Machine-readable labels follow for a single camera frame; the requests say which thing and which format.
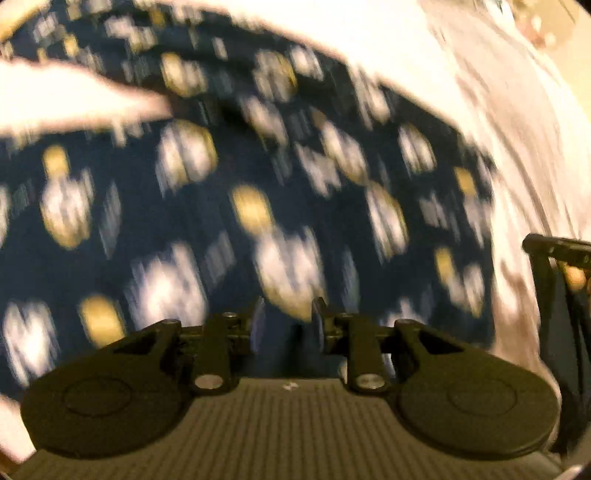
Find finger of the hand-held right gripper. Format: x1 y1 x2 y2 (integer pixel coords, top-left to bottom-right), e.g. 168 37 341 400
522 233 591 291

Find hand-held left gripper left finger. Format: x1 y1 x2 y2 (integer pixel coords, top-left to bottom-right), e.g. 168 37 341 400
113 298 266 395

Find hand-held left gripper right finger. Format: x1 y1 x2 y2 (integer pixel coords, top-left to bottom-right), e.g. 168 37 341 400
311 298 462 394

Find navy printed fleece pants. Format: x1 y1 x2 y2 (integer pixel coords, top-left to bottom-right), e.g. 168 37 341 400
0 0 504 402

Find pink grey bedspread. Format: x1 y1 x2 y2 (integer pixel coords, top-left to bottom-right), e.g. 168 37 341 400
0 0 591 462

